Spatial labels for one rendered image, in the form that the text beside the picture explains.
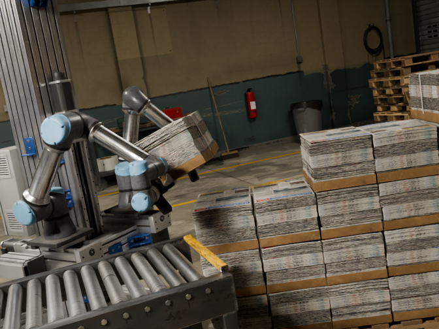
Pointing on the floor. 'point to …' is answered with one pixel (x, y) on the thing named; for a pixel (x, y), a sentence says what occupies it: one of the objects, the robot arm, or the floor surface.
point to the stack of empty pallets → (397, 83)
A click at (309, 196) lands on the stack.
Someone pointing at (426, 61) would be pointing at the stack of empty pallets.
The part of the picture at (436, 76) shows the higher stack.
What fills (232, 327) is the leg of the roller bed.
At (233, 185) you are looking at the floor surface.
